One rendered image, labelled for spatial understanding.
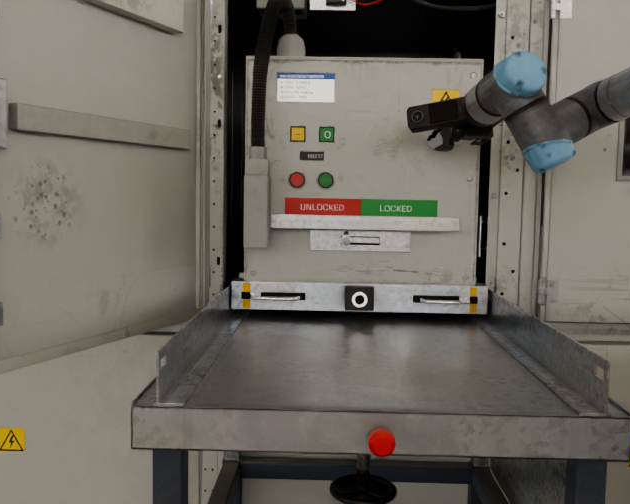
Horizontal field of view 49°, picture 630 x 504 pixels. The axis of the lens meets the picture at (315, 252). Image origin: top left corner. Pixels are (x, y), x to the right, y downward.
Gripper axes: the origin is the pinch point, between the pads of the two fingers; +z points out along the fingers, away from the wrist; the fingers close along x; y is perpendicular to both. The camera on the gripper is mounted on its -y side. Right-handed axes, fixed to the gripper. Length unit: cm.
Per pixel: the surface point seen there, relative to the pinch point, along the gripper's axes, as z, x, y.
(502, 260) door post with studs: 8.5, -23.6, 19.2
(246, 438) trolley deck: -39, -53, -45
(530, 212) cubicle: 4.4, -13.8, 24.6
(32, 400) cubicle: 41, -49, -81
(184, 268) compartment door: 23, -23, -48
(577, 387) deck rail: -42, -49, 0
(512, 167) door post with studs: 2.9, -4.2, 20.5
